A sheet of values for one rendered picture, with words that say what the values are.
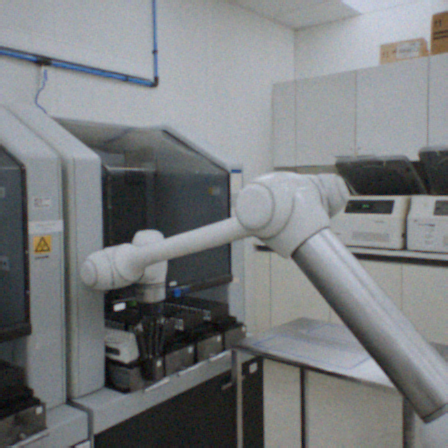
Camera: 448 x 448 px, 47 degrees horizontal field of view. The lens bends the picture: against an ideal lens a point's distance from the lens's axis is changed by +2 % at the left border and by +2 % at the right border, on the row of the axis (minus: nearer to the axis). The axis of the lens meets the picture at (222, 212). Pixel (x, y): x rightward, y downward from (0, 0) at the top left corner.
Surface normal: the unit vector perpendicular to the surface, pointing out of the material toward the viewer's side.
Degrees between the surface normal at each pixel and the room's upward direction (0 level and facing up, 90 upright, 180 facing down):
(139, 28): 90
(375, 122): 90
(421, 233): 90
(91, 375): 90
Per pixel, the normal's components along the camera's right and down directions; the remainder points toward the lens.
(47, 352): 0.78, 0.02
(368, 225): -0.65, 0.05
